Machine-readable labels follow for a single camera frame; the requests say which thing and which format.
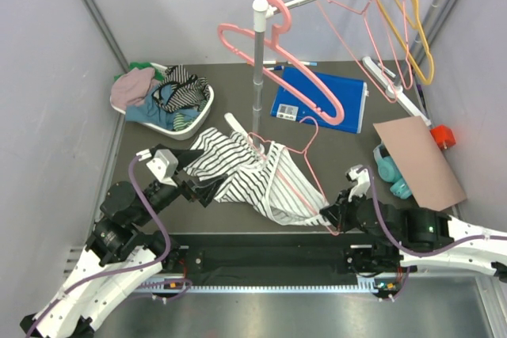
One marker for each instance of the yellow plastic hanger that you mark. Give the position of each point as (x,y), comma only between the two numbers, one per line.
(383,10)

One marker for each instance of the red small box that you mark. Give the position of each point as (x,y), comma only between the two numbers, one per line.
(443,137)

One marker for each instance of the white marker pen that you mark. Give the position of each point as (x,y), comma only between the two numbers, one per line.
(282,63)

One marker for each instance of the brown cardboard sheet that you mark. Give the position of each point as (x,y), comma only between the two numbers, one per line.
(421,163)

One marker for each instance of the green garment in basket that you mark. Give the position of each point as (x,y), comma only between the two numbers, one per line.
(138,67)

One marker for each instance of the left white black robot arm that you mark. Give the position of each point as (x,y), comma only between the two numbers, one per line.
(127,245)

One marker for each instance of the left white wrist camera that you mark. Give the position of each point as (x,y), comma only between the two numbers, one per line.
(162,163)

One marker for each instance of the pink garment in basket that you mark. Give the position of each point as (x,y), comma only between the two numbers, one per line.
(132,88)

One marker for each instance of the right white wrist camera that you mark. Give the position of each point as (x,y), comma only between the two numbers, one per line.
(359,176)

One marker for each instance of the dark striped garment in basket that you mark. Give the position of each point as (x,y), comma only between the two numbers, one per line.
(181,90)

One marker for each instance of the teal headphones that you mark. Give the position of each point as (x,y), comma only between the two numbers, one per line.
(390,173)

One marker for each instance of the thin pink wire hanger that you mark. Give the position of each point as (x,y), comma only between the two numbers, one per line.
(410,12)
(305,164)
(363,38)

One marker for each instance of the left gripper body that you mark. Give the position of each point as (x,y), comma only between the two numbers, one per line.
(160,197)

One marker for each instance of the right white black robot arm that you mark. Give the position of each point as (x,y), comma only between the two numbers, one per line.
(421,236)

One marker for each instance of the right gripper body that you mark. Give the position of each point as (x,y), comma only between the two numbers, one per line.
(348,220)

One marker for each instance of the blue garment in basket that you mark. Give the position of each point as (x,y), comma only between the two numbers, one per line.
(151,112)

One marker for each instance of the black white striped tank top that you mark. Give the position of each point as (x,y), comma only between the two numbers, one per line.
(231,155)

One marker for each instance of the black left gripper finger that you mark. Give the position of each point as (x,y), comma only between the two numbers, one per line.
(204,191)
(185,157)

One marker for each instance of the white garment rack stand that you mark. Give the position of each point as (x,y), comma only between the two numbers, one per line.
(271,19)

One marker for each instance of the white laundry basket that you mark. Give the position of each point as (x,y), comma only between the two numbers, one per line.
(189,131)

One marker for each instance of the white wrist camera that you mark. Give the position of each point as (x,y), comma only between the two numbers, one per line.
(359,176)
(162,163)

